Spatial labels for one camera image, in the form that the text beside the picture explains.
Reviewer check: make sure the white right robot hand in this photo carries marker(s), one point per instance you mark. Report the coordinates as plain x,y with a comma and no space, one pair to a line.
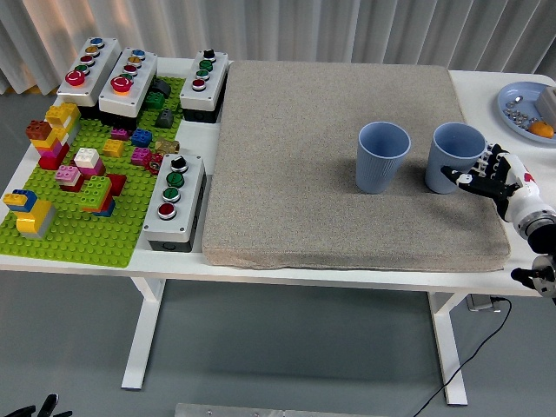
510,189

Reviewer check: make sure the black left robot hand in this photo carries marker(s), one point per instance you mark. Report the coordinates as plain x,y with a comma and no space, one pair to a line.
50,406

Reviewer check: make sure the blue ribbed plastic cup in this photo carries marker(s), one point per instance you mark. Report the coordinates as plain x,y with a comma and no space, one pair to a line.
375,174
443,174

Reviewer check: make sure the small orange fruit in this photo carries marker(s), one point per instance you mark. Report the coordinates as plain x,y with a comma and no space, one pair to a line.
541,130

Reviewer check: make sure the grey metal block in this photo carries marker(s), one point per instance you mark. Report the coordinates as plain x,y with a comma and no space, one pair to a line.
548,104

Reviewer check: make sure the light blue plate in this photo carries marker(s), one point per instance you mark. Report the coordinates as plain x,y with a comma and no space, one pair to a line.
521,89

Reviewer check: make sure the grey power adapter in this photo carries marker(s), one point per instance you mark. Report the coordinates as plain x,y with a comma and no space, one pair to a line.
480,303

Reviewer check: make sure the white table leg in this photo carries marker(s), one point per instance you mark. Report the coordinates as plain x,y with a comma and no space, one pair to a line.
449,347
143,330

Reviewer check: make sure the green brick baseplate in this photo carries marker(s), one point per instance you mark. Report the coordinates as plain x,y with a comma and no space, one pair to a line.
87,243

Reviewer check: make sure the yellow blue grey brick stack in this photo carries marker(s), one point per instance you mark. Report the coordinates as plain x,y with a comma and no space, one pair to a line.
32,217

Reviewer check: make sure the green orange blue brick stack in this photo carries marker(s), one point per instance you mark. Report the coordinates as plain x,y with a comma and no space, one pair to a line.
96,189

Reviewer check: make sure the grey-brown mat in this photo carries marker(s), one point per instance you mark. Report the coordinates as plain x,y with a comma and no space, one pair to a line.
282,174

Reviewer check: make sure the pink red brick stack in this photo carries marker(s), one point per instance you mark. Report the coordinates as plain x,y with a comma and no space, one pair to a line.
67,174

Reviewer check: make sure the red toy brick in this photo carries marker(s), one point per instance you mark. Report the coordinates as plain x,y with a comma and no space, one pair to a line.
118,182

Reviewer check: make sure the white pink brick stack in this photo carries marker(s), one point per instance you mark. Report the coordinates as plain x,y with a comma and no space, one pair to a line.
87,156

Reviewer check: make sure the four-button control box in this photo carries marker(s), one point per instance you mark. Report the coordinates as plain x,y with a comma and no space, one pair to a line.
215,82
191,195

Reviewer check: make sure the white curtain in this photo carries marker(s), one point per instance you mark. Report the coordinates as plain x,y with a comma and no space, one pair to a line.
304,26

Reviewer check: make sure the yellow toy brick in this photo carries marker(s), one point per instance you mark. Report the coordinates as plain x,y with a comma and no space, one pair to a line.
114,147

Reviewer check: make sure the pink toy brick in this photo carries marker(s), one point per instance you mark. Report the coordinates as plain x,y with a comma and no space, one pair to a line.
140,155

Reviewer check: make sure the brown yellow red brick stack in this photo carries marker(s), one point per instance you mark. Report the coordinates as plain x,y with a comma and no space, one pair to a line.
40,129

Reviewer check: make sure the magenta toy brick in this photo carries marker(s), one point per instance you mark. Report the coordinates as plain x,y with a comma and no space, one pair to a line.
120,133

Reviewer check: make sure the blue toy brick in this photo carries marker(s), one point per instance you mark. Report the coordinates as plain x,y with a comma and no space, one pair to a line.
142,137

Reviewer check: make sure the yellow white brick stack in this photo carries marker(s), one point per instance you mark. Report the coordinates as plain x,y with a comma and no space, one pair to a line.
63,114

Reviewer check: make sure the grey sloped brick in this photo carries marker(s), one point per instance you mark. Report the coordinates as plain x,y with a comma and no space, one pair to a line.
165,118

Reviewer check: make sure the dark green toy brick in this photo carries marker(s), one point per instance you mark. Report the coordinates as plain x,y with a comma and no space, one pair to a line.
154,100

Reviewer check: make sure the dark grey curved brick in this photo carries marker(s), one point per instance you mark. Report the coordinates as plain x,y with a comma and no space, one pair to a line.
162,87

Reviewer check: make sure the five-button control box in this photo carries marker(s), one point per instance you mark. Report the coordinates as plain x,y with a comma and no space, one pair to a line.
143,74
106,56

